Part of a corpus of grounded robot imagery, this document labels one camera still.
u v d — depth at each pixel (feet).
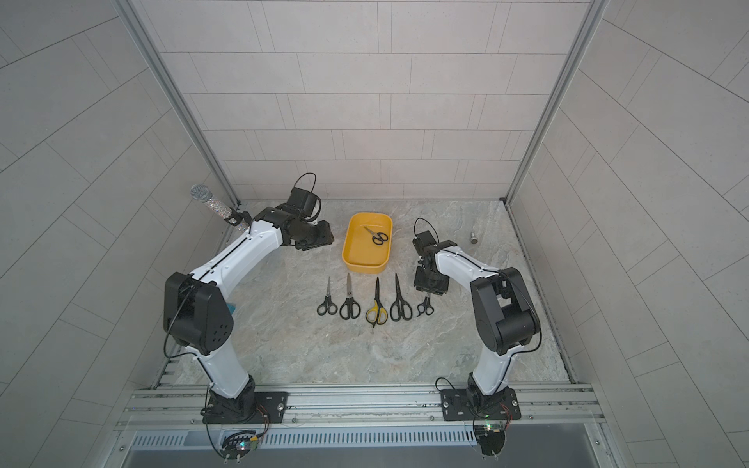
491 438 2.23
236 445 2.14
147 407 2.35
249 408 2.10
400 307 2.91
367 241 3.44
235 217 2.97
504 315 1.54
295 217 2.10
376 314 2.84
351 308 2.89
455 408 2.32
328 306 2.91
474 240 3.42
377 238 3.45
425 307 2.91
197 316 1.50
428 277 2.54
